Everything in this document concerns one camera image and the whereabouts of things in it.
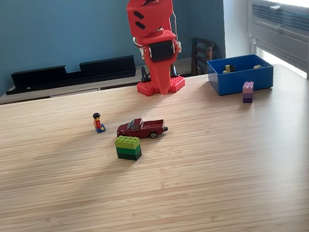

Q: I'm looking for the dark red toy pickup car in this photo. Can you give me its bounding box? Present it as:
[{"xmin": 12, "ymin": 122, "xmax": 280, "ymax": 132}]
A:
[{"xmin": 114, "ymin": 114, "xmax": 170, "ymax": 145}]

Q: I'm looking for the toy figure red shirt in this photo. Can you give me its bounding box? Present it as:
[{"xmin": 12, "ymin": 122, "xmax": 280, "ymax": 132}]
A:
[{"xmin": 91, "ymin": 111, "xmax": 107, "ymax": 134}]

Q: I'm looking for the green brick stack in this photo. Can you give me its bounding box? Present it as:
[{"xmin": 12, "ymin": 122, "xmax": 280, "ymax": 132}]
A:
[{"xmin": 113, "ymin": 132, "xmax": 144, "ymax": 164}]

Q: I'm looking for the dark wooden chair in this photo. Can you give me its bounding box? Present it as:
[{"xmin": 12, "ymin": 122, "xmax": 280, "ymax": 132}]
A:
[{"xmin": 185, "ymin": 34, "xmax": 222, "ymax": 77}]

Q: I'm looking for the blue plastic box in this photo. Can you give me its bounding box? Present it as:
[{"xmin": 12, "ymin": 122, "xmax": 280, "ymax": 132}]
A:
[{"xmin": 204, "ymin": 51, "xmax": 277, "ymax": 98}]

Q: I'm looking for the purple brick stack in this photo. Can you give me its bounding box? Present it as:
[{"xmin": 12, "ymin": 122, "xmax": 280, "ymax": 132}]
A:
[{"xmin": 239, "ymin": 80, "xmax": 257, "ymax": 105}]

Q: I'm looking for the pale wooden sideboard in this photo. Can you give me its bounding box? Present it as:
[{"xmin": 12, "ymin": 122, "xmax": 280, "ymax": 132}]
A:
[{"xmin": 0, "ymin": 56, "xmax": 196, "ymax": 108}]

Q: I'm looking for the black long shelf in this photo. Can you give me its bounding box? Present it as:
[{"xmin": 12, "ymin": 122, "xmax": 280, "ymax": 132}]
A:
[{"xmin": 3, "ymin": 53, "xmax": 138, "ymax": 97}]

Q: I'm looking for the grey window heating unit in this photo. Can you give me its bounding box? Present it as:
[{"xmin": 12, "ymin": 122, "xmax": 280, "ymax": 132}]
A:
[{"xmin": 243, "ymin": 0, "xmax": 309, "ymax": 78}]

